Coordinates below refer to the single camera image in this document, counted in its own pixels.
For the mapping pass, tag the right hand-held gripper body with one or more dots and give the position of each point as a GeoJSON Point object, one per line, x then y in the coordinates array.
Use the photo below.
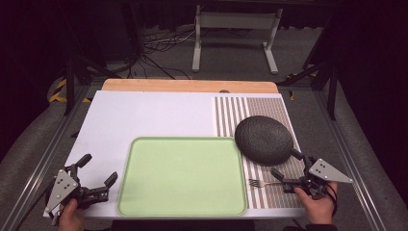
{"type": "Point", "coordinates": [325, 171]}

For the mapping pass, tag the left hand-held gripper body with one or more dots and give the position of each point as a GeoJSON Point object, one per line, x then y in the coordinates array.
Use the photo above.
{"type": "Point", "coordinates": [64, 187]}

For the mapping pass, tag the silver metal fork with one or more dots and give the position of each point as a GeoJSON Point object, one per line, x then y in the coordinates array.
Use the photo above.
{"type": "Point", "coordinates": [260, 183]}

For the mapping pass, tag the person's left hand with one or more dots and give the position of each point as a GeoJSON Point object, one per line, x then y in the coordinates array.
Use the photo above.
{"type": "Point", "coordinates": [72, 215]}

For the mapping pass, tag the person's right hand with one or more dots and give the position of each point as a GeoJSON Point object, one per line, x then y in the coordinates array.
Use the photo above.
{"type": "Point", "coordinates": [317, 207]}

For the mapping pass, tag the black textured oval plate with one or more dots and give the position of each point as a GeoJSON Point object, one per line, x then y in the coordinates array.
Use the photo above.
{"type": "Point", "coordinates": [263, 140]}

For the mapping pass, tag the yellow black hazard tape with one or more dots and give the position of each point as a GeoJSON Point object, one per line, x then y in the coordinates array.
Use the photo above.
{"type": "Point", "coordinates": [57, 94]}

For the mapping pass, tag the black tripod stand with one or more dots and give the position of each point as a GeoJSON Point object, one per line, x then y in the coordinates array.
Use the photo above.
{"type": "Point", "coordinates": [333, 93]}
{"type": "Point", "coordinates": [70, 83]}

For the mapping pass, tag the light green rectangular tray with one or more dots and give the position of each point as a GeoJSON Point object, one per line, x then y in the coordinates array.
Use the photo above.
{"type": "Point", "coordinates": [182, 176]}

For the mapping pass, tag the white board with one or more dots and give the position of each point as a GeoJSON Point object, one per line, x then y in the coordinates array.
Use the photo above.
{"type": "Point", "coordinates": [144, 114]}

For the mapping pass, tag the striped grey white placemat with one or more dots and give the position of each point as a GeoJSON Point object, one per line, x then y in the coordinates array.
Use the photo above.
{"type": "Point", "coordinates": [229, 110]}

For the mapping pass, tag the grey metal stand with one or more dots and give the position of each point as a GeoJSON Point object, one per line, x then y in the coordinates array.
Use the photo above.
{"type": "Point", "coordinates": [235, 20]}

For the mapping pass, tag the aluminium frame rail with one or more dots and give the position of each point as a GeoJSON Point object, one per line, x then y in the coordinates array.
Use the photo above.
{"type": "Point", "coordinates": [45, 160]}
{"type": "Point", "coordinates": [346, 154]}

